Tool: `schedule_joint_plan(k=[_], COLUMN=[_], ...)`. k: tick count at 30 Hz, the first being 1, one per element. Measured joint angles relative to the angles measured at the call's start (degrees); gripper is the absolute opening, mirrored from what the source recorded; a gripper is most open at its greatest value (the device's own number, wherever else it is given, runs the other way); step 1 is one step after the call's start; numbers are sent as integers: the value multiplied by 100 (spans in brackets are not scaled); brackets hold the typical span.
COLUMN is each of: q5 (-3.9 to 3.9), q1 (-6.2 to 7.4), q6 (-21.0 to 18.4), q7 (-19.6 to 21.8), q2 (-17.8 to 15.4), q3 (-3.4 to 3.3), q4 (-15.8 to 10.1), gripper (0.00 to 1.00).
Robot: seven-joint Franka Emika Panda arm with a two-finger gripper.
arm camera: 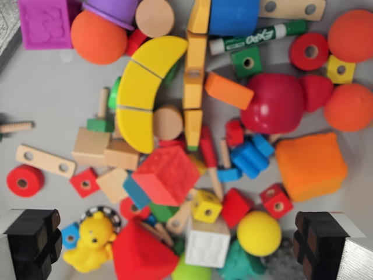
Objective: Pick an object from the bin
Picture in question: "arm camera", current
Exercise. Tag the yellow wooden cube with holes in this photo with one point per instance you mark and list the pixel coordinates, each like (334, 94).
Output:
(348, 74)
(199, 208)

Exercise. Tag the blue foam block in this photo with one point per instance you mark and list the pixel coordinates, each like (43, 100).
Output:
(233, 17)

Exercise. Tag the green wooden disc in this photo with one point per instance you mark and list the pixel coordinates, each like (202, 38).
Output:
(114, 93)

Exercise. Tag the natural wooden cylinder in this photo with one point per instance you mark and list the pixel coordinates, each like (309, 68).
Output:
(167, 122)
(154, 17)

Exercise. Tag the green wooden cube with holes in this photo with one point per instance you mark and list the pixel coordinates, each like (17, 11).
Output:
(239, 58)

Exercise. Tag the red embossed cube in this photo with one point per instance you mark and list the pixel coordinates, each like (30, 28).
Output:
(166, 175)

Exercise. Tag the yellow rubber duck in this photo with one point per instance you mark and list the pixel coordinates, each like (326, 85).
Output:
(87, 242)

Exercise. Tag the green Expo marker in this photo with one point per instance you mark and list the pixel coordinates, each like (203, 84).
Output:
(256, 38)

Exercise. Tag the green wooden block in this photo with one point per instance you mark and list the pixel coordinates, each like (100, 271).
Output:
(163, 213)

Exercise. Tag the red wooden cube with holes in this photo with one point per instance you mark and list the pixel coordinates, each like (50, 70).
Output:
(87, 175)
(287, 201)

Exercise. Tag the teal rubber toy animal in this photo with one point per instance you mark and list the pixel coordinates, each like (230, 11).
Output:
(239, 262)

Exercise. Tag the blue wooden block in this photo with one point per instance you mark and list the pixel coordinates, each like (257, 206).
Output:
(137, 194)

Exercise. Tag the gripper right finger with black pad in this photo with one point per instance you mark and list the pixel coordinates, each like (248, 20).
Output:
(326, 251)

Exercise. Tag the wooden bolt with green head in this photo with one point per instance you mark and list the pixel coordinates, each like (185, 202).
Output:
(99, 124)

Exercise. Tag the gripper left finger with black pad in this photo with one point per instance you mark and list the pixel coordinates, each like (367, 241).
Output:
(29, 251)

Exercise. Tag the orange wooden block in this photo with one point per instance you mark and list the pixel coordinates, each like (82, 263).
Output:
(228, 90)

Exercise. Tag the yellow segmented wooden stick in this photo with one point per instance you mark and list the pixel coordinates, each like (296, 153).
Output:
(193, 87)

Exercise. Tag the wooden threaded screw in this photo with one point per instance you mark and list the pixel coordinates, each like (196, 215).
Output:
(17, 126)

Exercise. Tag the small red wooden block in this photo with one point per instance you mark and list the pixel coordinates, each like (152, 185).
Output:
(135, 41)

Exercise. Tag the wooden bar with two holes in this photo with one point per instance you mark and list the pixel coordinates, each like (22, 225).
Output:
(43, 160)
(291, 10)

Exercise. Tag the orange foam cube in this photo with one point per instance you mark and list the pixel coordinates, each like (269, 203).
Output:
(311, 166)

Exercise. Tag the white embossed cube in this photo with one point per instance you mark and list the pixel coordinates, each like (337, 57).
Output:
(207, 248)

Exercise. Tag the blue lobed wooden piece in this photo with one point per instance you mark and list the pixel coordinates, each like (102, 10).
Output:
(250, 160)

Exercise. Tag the lime green ball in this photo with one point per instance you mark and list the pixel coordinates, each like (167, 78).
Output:
(189, 269)

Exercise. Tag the small dark green piece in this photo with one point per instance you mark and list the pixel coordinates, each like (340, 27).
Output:
(178, 246)

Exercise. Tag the red half sphere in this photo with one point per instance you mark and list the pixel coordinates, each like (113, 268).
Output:
(317, 90)

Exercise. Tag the green wooden wedge piece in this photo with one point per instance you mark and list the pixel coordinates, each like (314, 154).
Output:
(173, 73)

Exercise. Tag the yellow foam ball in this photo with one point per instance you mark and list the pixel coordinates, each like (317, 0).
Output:
(259, 233)

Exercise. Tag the blue wooden cube with hole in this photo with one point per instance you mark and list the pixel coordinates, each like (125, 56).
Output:
(65, 230)

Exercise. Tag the purple embossed cube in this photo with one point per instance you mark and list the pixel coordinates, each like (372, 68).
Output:
(43, 23)

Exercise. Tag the yellow wooden banana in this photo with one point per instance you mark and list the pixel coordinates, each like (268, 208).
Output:
(140, 87)

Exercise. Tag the grey studded brick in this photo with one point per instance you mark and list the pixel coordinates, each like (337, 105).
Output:
(282, 262)

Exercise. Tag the small red wooden nut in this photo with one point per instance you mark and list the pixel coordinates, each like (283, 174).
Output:
(234, 132)

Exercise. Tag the red wooden piece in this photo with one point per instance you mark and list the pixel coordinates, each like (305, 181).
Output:
(172, 143)

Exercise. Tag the red plastic apple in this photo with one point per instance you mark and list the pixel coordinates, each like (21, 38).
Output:
(271, 102)

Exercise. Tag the grey plastic bin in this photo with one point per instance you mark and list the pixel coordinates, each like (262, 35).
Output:
(52, 96)

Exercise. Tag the large red soft shape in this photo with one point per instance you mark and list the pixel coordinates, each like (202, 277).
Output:
(140, 253)

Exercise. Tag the red wooden wheel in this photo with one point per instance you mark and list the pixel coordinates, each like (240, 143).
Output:
(30, 175)
(300, 54)
(126, 205)

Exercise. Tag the small yellow wooden piece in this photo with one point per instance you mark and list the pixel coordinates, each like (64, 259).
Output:
(198, 164)

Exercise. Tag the wooden bolt with blue head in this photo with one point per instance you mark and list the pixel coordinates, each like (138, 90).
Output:
(225, 154)

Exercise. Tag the purple plastic cup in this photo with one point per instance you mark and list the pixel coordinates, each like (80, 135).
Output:
(113, 11)

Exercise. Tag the natural wooden block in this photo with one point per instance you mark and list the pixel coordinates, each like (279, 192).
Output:
(112, 186)
(118, 128)
(90, 146)
(122, 156)

